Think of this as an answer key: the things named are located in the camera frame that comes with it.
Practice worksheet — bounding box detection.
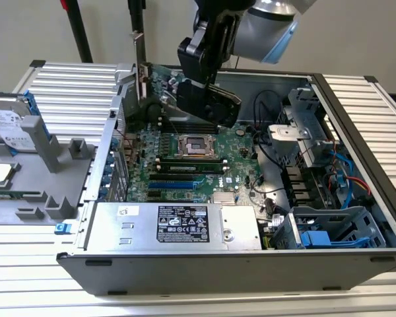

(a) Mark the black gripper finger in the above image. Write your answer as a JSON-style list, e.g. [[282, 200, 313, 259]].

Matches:
[[177, 31, 218, 87]]

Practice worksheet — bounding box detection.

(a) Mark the green graphics card black fan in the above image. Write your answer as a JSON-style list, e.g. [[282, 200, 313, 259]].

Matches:
[[129, 30, 242, 129]]

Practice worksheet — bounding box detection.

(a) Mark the metal CPU socket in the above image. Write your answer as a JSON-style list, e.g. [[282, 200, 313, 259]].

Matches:
[[174, 133, 218, 157]]

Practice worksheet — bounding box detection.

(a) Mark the black vertical stand pole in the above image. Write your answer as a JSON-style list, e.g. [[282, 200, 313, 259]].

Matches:
[[127, 0, 149, 63]]

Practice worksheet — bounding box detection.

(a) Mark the green motherboard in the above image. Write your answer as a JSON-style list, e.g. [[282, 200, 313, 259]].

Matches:
[[125, 120, 268, 204]]

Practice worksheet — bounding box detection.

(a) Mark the green RAM stick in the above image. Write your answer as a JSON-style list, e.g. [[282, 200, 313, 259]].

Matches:
[[161, 164, 224, 173], [0, 188, 42, 199]]

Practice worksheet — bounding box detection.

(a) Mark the silver metal drive cage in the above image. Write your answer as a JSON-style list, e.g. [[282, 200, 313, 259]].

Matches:
[[267, 87, 343, 172]]

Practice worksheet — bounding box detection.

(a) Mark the black long expansion slot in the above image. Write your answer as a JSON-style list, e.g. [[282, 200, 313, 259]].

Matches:
[[148, 173, 195, 182]]

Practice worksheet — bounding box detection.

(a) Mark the blue expansion slot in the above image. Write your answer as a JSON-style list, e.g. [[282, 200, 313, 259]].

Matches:
[[148, 180, 195, 192]]

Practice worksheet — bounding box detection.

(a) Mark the black tripod leg red band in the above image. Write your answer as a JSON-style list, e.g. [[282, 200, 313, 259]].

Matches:
[[59, 0, 94, 64]]

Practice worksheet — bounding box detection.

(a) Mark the silver chipset heatsink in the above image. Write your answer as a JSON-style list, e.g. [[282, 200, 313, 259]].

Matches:
[[213, 192, 237, 204]]

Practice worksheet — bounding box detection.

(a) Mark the black short expansion slot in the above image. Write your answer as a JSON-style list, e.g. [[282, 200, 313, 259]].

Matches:
[[147, 191, 173, 203]]

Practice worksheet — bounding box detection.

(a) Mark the silver power supply unit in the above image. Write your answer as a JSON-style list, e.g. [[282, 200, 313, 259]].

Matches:
[[84, 201, 263, 252]]

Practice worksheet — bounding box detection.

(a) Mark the hard disk in blue carrier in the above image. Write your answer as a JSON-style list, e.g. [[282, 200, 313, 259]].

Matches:
[[0, 87, 52, 158]]

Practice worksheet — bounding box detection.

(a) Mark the grey disk bay cage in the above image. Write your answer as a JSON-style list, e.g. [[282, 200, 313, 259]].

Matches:
[[273, 206, 387, 250]]

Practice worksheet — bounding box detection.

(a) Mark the grey plastic parts rack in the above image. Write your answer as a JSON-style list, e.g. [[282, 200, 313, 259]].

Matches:
[[0, 115, 102, 227]]

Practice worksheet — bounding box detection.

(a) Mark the blue plastic drive latch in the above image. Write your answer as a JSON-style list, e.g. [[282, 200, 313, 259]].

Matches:
[[300, 230, 333, 248]]

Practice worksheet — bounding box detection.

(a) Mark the open black PC case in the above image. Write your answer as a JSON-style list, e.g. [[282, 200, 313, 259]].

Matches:
[[55, 64, 396, 297]]

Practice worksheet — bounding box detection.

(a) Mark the small blue plastic clip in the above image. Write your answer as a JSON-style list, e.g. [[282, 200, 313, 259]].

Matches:
[[54, 223, 74, 236]]

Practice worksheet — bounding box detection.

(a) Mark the black internal power cable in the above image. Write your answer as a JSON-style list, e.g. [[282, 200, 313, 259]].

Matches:
[[253, 90, 282, 146]]

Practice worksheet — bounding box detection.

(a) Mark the blue data wire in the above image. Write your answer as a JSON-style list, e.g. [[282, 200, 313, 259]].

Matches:
[[328, 148, 356, 209]]

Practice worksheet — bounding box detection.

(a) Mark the red data wire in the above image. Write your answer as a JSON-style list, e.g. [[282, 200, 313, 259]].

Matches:
[[345, 176, 372, 195]]

